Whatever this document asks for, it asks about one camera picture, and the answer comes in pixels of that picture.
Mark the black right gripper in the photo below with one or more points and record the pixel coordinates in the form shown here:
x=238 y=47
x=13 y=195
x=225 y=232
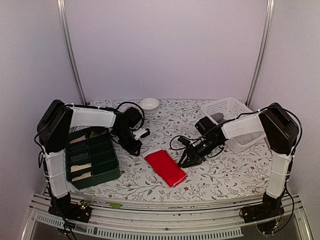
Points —
x=195 y=157

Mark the beige rolled underwear top slot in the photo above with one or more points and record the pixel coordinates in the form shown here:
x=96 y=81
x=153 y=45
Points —
x=79 y=139

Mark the green tape scrap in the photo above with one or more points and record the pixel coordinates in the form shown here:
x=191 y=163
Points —
x=115 y=205

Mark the dark green divided organizer tray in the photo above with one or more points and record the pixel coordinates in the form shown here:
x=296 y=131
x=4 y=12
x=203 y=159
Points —
x=102 y=156

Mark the right aluminium frame post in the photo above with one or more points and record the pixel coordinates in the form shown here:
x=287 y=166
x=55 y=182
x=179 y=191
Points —
x=268 y=18

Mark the cream rolled underwear front slot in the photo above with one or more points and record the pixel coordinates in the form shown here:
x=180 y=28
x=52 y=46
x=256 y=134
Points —
x=83 y=176

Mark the grey striped garment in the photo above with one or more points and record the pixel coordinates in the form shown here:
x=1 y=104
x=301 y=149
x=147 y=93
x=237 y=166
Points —
x=218 y=117

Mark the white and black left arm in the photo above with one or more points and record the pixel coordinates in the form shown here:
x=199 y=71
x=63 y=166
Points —
x=59 y=120

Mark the khaki tan underwear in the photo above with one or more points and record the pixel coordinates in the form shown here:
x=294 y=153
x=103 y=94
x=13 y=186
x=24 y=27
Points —
x=94 y=134

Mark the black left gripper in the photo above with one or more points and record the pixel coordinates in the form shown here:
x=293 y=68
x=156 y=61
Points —
x=133 y=149

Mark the red garment with white print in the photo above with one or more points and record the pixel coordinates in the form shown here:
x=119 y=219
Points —
x=165 y=167

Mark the cream rolled underwear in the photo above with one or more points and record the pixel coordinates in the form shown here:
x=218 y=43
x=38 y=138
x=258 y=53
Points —
x=75 y=168

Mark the white plastic laundry basket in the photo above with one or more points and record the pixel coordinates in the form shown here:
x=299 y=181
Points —
x=232 y=108

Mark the floral patterned table mat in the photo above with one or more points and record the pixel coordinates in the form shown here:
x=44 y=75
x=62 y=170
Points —
x=223 y=175

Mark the grey striped rolled underwear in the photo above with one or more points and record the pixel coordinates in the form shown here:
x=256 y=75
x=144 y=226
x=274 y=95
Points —
x=78 y=157

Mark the white ceramic bowl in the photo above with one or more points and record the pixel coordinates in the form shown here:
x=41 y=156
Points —
x=149 y=105

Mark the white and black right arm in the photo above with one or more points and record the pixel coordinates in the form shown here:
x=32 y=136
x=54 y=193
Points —
x=283 y=131

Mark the left aluminium frame post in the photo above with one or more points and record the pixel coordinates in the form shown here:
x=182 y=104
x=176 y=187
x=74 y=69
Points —
x=61 y=7

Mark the aluminium front rail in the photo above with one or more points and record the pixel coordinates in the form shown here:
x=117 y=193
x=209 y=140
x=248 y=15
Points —
x=196 y=220

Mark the aluminium frame post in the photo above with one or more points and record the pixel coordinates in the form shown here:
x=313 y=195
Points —
x=61 y=7
x=268 y=18

